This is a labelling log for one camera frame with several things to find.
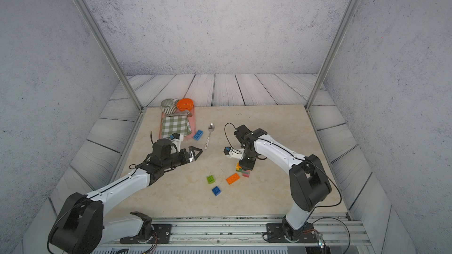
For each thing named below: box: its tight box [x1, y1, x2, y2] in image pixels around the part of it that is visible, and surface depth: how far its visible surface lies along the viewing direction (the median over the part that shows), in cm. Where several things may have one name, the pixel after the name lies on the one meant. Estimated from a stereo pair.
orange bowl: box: [176, 98, 194, 112], surface depth 121 cm
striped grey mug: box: [160, 98, 179, 116], surface depth 120 cm
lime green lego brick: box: [206, 175, 216, 185], surface depth 90 cm
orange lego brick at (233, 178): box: [226, 172, 241, 186], surface depth 91 cm
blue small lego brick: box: [211, 185, 222, 197], surface depth 86 cm
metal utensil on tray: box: [165, 109, 193, 118], surface depth 117 cm
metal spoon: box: [204, 122, 215, 150], surface depth 110 cm
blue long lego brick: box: [193, 129, 204, 142], surface depth 107 cm
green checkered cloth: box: [161, 115, 192, 139], surface depth 113 cm
